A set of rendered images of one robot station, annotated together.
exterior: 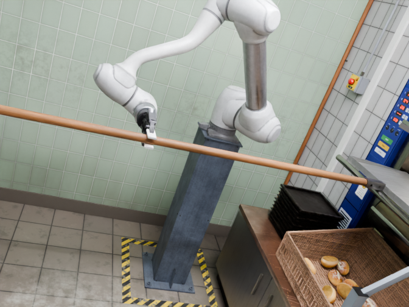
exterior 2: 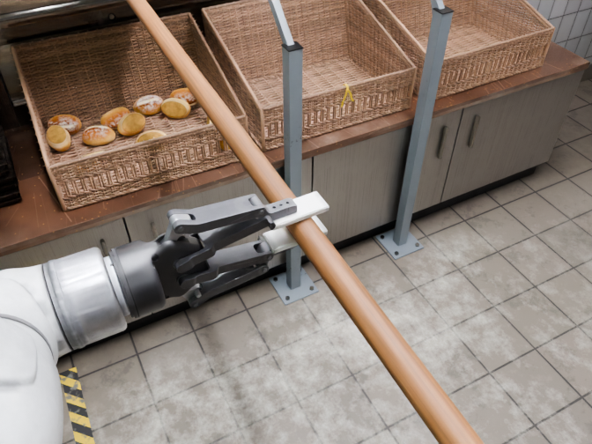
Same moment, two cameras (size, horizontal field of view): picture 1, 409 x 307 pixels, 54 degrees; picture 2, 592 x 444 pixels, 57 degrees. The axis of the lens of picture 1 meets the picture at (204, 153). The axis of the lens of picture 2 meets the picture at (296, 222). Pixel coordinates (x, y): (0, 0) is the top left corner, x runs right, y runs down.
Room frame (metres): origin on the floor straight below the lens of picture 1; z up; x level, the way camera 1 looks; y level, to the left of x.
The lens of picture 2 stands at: (1.35, 0.64, 1.59)
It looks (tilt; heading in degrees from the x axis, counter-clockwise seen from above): 44 degrees down; 262
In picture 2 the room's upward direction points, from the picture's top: straight up
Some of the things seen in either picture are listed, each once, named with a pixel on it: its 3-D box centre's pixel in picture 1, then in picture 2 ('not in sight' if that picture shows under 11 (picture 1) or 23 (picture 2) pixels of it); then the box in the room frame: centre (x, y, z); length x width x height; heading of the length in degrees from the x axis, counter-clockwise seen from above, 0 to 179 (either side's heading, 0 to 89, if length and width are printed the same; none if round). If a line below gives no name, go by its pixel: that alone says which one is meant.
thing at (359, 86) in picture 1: (357, 83); not in sight; (2.59, -0.74, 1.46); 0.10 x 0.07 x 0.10; 20
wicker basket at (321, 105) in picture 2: not in sight; (307, 58); (1.08, -1.03, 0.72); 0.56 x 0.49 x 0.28; 19
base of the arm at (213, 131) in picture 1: (218, 128); not in sight; (2.11, -0.02, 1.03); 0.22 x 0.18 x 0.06; 109
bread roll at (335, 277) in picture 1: (335, 276); (98, 133); (1.76, -0.83, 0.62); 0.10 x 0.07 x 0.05; 6
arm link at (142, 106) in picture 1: (145, 115); (90, 295); (1.51, 0.27, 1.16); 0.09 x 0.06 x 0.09; 109
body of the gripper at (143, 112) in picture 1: (146, 122); (161, 270); (1.44, 0.25, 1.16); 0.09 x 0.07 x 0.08; 19
